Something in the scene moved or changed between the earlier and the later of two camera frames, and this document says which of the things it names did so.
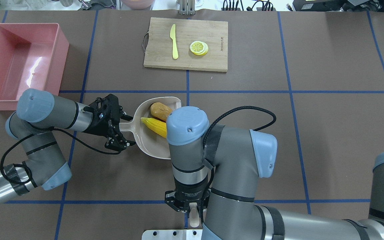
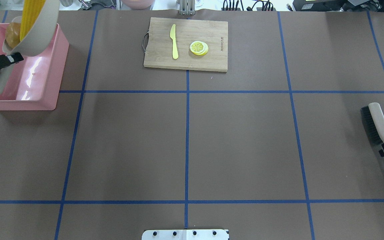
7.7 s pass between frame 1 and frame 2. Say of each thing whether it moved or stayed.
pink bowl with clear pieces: stayed
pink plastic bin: stayed
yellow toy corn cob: moved
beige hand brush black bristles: moved
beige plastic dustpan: moved
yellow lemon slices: stayed
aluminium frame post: stayed
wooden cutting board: stayed
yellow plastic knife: stayed
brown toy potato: moved
